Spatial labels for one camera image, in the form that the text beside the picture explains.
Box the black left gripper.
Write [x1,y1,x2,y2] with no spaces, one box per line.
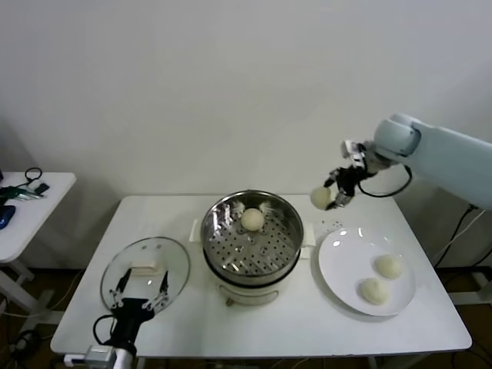
[108,268,171,347]

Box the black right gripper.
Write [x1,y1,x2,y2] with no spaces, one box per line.
[324,165,364,211]

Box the white steamed baozi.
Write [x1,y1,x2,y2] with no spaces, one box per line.
[374,253,405,280]
[240,208,265,232]
[359,278,389,306]
[310,185,336,211]

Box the round glass pot lid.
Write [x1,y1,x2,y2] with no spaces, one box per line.
[100,237,191,320]

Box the stainless steel steamer basket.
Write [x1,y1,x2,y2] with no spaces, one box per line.
[199,189,304,284]

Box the white electric cooker base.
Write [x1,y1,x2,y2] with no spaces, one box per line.
[189,218,316,308]

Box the white round plate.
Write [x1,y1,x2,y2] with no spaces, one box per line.
[317,227,418,317]

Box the white side table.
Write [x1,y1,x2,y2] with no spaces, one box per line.
[0,171,77,335]

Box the blue plastic object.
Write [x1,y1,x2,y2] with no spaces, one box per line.
[0,205,17,231]

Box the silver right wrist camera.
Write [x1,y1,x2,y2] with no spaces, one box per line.
[341,140,366,168]

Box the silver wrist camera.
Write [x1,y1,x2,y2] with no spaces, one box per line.
[341,140,366,168]
[63,344,118,369]

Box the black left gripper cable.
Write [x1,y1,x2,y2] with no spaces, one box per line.
[94,314,116,345]

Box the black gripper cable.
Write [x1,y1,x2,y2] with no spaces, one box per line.
[357,165,413,198]
[94,314,116,345]

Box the white floor cable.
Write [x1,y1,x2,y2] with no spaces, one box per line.
[49,268,84,312]

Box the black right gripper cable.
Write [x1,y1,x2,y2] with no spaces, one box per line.
[357,165,413,198]

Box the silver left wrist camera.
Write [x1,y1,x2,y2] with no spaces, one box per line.
[63,344,118,369]

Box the thin white wall cable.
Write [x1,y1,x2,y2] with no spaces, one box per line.
[432,209,489,264]

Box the white metal floor frame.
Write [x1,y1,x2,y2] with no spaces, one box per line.
[447,271,492,305]

